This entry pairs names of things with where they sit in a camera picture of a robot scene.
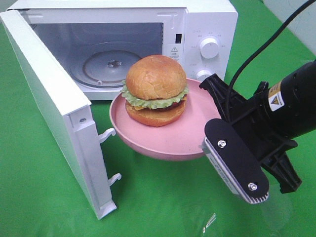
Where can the upper white round knob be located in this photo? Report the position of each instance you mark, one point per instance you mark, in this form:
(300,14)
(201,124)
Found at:
(209,47)

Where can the white microwave oven body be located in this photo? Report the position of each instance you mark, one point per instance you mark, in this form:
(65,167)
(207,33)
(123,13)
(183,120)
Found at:
(151,25)

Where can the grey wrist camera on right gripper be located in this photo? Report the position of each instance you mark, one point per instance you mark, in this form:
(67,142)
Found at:
(234,162)

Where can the white microwave door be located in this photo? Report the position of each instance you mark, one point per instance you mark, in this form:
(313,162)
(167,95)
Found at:
(66,111)

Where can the white warning label with QR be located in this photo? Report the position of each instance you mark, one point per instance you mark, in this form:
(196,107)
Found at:
(174,52)

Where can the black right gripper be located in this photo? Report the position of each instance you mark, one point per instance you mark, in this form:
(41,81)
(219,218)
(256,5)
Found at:
(268,122)

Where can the lower white round knob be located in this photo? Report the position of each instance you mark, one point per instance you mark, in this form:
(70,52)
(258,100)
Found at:
(203,74)

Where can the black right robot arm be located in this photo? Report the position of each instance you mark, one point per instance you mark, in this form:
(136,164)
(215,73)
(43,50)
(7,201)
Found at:
(305,79)

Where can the white round knob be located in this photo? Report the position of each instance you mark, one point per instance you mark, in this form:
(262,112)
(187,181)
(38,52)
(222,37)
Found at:
(209,47)
(203,74)

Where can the pink round plate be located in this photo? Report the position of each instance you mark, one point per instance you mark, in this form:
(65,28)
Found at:
(180,140)

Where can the burger with lettuce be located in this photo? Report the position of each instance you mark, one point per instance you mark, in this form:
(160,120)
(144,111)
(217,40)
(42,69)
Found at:
(155,90)

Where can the glass microwave turntable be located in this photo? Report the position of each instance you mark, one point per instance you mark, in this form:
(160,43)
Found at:
(103,65)

